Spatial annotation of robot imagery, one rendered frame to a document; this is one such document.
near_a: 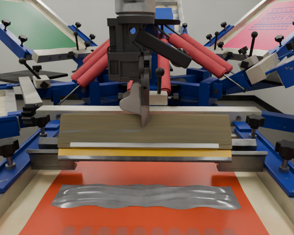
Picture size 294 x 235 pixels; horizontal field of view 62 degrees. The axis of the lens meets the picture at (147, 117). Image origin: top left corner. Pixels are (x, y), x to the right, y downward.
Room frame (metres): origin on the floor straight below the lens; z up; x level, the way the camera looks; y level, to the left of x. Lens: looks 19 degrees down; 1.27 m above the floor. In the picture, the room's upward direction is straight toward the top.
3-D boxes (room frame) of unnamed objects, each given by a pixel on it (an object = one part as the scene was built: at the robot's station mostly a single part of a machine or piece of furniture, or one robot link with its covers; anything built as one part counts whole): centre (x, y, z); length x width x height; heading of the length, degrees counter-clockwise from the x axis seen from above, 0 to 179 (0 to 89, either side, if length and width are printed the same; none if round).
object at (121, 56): (0.49, 0.03, 1.23); 0.09 x 0.08 x 0.12; 89
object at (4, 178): (0.52, 0.28, 0.97); 0.30 x 0.05 x 0.07; 179
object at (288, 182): (0.51, -0.28, 0.97); 0.30 x 0.05 x 0.07; 179
